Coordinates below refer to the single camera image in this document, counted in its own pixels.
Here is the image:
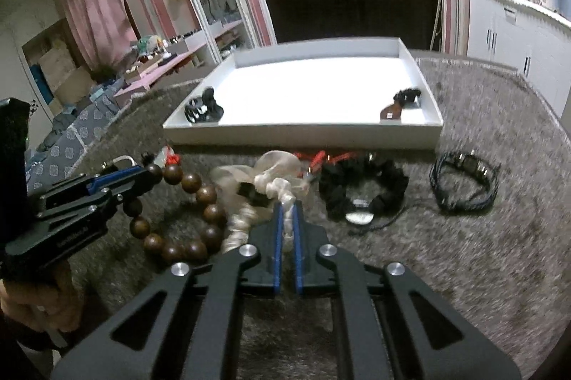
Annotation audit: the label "red cord bracelet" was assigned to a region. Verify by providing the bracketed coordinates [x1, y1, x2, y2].
[292, 150, 358, 178]

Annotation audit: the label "black scrunchie with tag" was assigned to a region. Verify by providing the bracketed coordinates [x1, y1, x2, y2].
[318, 157, 410, 235]

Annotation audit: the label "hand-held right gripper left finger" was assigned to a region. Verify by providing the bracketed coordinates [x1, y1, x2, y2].
[51, 201, 286, 380]

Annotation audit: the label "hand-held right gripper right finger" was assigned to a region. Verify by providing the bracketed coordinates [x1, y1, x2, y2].
[290, 201, 522, 380]

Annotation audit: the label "person's left hand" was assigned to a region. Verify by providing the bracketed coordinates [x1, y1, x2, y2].
[0, 261, 83, 347]

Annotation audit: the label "brown wooden bead bracelet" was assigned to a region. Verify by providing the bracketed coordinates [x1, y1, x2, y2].
[122, 162, 227, 265]

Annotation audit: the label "grey patterned sofa cover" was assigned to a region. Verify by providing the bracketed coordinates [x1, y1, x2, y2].
[24, 81, 130, 194]

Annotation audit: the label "pink side table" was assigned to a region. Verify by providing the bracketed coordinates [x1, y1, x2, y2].
[113, 43, 210, 96]

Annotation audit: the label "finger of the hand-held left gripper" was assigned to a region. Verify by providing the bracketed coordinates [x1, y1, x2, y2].
[4, 190, 123, 262]
[29, 163, 163, 213]

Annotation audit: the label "person's left forearm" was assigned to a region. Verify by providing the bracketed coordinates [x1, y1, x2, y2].
[0, 313, 63, 380]

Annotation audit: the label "dark braided cord bracelet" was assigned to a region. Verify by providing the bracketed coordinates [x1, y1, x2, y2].
[429, 150, 499, 212]

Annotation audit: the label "black ring bracelet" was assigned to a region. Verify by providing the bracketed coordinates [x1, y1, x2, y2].
[184, 87, 224, 124]

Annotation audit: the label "white shallow tray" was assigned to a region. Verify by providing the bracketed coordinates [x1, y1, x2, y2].
[163, 37, 444, 151]

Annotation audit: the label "white bangle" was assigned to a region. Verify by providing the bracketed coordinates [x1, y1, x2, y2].
[102, 156, 137, 175]

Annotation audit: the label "cardboard boxes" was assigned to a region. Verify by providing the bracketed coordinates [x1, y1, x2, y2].
[22, 32, 95, 105]

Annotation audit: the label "pale jade pendant red knot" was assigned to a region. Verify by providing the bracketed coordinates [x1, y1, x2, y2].
[142, 145, 183, 169]

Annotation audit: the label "white cabinet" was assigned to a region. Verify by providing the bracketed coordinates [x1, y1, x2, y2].
[466, 0, 571, 118]

